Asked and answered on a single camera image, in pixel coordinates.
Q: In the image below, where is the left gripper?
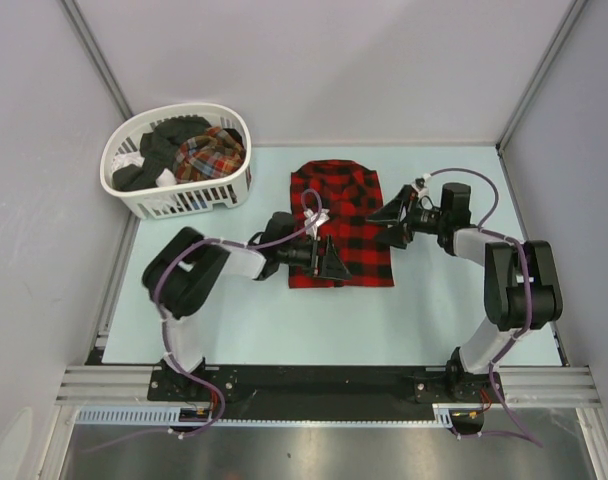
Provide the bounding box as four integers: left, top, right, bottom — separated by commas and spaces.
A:
276, 234, 350, 281

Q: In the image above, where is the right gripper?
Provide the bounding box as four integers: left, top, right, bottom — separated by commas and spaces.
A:
366, 185, 447, 250

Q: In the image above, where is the red black plaid shirt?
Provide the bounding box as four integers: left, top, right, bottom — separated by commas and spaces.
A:
288, 160, 394, 289

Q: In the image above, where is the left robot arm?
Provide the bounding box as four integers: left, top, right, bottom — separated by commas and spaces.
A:
142, 211, 352, 400

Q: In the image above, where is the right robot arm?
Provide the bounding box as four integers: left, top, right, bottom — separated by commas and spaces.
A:
367, 179, 563, 402

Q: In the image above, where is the multicolour plaid shirt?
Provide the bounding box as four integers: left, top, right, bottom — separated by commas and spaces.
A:
173, 126, 246, 183

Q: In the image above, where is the white garment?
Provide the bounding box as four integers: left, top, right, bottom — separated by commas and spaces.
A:
110, 152, 177, 191

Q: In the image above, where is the white laundry basket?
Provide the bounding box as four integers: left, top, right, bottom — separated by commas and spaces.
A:
100, 102, 252, 219

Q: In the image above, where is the dark grey garment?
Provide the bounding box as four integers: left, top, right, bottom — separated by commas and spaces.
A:
112, 116, 211, 192

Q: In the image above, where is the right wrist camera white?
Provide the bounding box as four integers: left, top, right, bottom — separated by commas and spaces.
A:
411, 173, 431, 200

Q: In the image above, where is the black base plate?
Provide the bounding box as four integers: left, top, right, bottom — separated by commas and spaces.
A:
147, 362, 502, 415

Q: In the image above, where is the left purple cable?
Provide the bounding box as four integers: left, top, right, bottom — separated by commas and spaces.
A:
81, 188, 325, 451

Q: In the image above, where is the white cable duct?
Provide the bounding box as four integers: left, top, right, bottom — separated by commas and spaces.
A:
76, 405, 453, 428

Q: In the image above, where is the aluminium frame rail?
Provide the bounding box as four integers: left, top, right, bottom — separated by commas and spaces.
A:
56, 365, 602, 408

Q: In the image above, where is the right aluminium corner post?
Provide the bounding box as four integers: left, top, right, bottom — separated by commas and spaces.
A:
494, 0, 588, 151

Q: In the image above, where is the aluminium corner post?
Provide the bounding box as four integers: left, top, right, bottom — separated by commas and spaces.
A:
494, 0, 588, 151
57, 0, 133, 120

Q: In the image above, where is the left aluminium corner post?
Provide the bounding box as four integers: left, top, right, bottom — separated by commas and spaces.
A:
57, 0, 133, 120

